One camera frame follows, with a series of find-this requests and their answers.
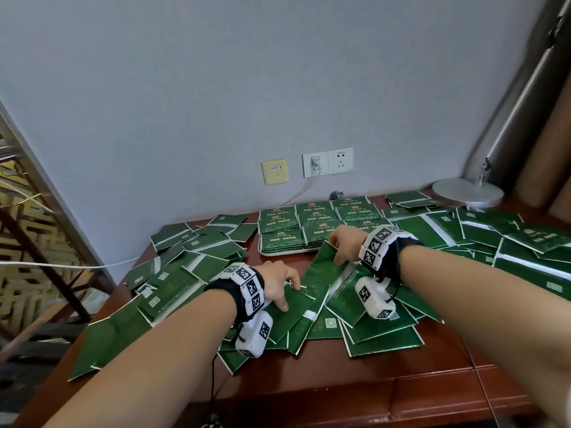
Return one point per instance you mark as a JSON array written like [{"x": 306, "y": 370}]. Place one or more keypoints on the person's right hand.
[{"x": 350, "y": 242}]

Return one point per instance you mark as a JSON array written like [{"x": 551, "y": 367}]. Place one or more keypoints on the person's left hand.
[{"x": 274, "y": 280}]

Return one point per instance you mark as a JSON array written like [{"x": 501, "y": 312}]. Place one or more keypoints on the person's right thumb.
[{"x": 340, "y": 257}]

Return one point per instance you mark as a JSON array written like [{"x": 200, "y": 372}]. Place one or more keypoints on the person's left thumb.
[{"x": 280, "y": 300}]

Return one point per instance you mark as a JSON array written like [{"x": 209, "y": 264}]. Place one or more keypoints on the green packet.
[
  {"x": 322, "y": 265},
  {"x": 296, "y": 309}
]

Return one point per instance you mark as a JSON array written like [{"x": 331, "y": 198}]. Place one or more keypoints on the person's right forearm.
[{"x": 481, "y": 303}]

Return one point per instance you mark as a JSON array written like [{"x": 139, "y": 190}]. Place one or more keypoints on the person's left forearm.
[{"x": 156, "y": 365}]

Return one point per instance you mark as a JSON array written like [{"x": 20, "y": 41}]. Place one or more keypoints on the black wristband with marker cubes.
[
  {"x": 247, "y": 285},
  {"x": 379, "y": 247}
]

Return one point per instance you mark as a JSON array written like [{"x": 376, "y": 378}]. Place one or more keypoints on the tidy rows of green packets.
[{"x": 321, "y": 218}]

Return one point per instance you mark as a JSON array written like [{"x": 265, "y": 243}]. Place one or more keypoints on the white tray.
[{"x": 285, "y": 253}]

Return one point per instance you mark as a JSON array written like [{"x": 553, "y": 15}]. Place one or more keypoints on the black plug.
[{"x": 337, "y": 195}]

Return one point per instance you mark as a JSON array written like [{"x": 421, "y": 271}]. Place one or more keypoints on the pile of scattered green packets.
[{"x": 178, "y": 280}]

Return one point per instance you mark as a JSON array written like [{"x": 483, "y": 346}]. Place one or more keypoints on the silver desk lamp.
[{"x": 466, "y": 191}]

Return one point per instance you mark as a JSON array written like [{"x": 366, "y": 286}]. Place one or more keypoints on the brown wooden table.
[{"x": 401, "y": 387}]

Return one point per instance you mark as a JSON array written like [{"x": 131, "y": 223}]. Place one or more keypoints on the gold lattice screen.
[{"x": 35, "y": 245}]

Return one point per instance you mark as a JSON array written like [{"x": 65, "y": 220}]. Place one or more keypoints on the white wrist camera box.
[
  {"x": 255, "y": 336},
  {"x": 374, "y": 298}
]

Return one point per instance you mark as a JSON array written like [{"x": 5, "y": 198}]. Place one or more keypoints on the white wall socket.
[
  {"x": 316, "y": 164},
  {"x": 341, "y": 161}
]

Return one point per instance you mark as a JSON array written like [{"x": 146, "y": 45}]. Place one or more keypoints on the beige wall socket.
[{"x": 275, "y": 172}]

